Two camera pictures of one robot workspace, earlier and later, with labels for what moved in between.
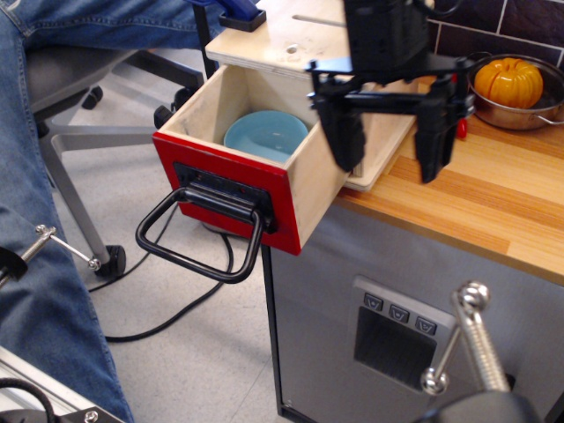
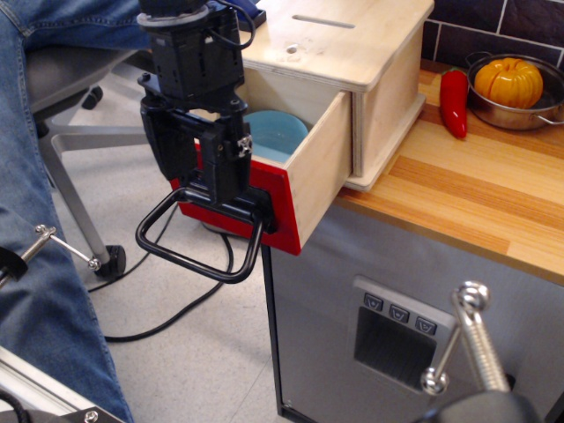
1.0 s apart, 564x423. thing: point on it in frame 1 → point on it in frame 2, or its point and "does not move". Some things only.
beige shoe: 218,230 does not move
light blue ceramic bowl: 272,135 does not move
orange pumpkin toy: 509,83 does not move
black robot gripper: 390,70 → 198,60
